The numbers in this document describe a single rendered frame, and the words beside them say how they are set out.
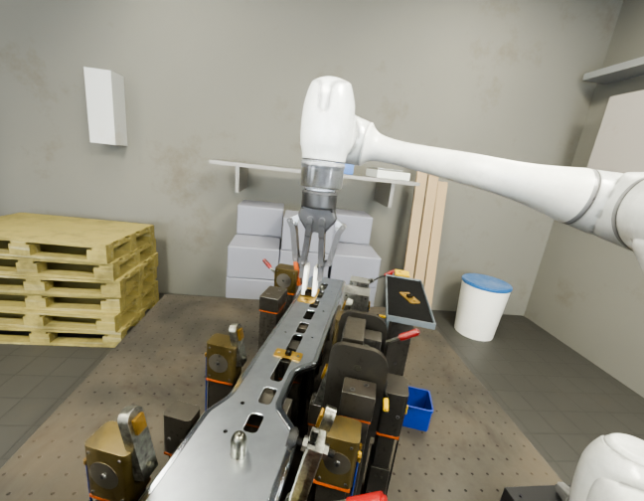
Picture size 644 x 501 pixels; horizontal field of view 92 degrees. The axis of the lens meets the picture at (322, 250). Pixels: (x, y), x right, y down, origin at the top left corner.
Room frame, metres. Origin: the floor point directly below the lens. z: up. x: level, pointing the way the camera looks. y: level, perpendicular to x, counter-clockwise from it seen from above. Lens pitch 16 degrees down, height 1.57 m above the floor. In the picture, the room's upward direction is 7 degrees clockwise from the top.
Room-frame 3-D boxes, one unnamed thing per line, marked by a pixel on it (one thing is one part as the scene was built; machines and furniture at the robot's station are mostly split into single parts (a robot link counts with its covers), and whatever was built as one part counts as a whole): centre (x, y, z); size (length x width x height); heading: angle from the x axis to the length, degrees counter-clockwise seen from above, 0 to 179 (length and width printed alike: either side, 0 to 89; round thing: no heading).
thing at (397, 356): (0.99, -0.30, 0.92); 0.10 x 0.08 x 0.45; 171
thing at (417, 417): (0.95, -0.40, 0.75); 0.11 x 0.10 x 0.09; 171
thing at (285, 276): (1.43, 0.17, 0.88); 0.14 x 0.09 x 0.36; 81
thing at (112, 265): (2.41, 2.11, 0.42); 1.21 x 0.81 x 0.83; 97
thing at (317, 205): (0.67, 0.02, 1.46); 0.08 x 0.07 x 0.09; 82
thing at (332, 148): (0.68, 0.02, 1.65); 0.13 x 0.11 x 0.16; 168
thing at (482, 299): (3.05, -1.71, 0.29); 0.47 x 0.47 x 0.58
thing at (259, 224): (2.67, 0.16, 0.57); 1.20 x 0.77 x 1.14; 97
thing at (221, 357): (0.79, 0.26, 0.87); 0.12 x 0.07 x 0.35; 81
